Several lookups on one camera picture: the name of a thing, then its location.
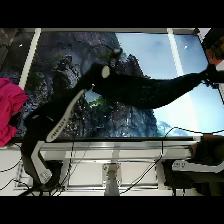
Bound black pants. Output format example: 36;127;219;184
90;69;210;111

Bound pink garment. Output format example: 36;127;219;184
0;77;30;148

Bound black cable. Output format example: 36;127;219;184
119;125;224;195

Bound heap of clothes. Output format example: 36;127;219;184
201;28;224;65

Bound silver frame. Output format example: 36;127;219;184
0;139;224;197

